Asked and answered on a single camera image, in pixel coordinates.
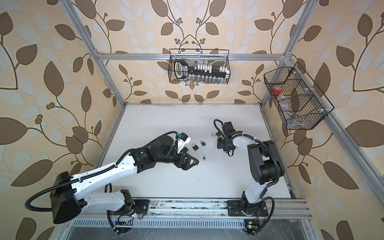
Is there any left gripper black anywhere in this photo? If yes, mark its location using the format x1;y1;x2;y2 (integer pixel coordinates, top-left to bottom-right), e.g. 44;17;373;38
155;146;201;170

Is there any black padlock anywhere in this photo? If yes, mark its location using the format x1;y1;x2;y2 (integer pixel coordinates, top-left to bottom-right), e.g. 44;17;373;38
192;144;199;151

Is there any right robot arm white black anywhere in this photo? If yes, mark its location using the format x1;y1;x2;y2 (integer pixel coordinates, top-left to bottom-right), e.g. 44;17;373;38
213;119;285;217

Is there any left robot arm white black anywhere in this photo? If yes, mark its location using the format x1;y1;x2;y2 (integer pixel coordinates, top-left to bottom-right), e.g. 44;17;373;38
25;132;199;225

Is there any red capped item in basket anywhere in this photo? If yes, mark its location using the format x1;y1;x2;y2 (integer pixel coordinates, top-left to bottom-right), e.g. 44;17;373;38
272;85;283;96

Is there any black tool set in basket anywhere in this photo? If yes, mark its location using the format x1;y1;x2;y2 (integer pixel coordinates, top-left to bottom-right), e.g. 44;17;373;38
173;60;231;80

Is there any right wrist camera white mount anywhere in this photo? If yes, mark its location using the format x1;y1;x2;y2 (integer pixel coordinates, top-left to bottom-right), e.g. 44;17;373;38
222;122;236;135

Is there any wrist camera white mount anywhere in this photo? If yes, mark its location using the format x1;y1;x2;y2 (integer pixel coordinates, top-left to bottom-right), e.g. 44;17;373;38
222;122;236;135
177;133;191;154

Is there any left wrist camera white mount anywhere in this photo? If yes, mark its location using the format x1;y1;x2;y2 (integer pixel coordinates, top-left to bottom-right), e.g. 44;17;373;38
177;133;191;154

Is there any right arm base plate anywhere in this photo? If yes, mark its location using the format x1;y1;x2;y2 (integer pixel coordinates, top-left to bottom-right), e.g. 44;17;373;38
226;200;269;217

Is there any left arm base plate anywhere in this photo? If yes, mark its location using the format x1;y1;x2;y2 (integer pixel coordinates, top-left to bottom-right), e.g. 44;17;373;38
107;199;150;217

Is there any back wall wire basket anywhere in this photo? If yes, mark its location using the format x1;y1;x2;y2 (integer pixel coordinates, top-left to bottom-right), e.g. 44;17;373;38
168;48;231;85

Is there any wall wire basket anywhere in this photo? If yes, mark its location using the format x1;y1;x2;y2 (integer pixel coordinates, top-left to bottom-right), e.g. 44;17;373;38
168;48;231;85
263;62;335;131

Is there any right wall wire basket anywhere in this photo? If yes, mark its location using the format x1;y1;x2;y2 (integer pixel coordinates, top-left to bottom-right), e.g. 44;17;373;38
263;62;335;131

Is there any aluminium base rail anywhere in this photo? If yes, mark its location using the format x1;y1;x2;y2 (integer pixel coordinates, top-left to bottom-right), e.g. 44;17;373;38
72;199;313;229

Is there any aluminium frame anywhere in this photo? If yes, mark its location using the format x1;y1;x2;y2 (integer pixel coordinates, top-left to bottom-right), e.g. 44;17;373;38
58;0;384;240

